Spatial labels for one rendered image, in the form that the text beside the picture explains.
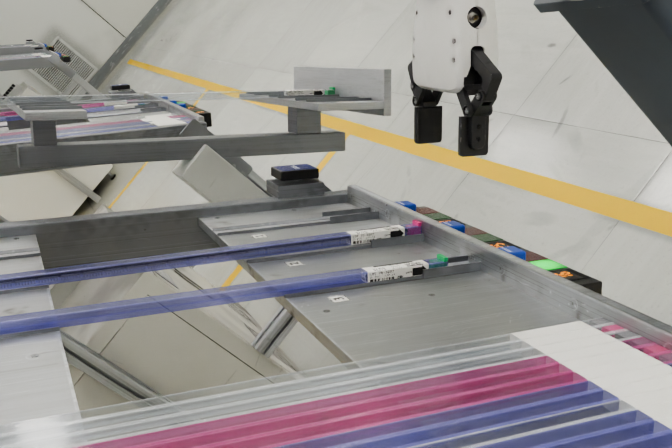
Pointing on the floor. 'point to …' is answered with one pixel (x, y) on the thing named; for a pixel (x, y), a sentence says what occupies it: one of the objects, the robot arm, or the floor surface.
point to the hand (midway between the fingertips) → (449, 139)
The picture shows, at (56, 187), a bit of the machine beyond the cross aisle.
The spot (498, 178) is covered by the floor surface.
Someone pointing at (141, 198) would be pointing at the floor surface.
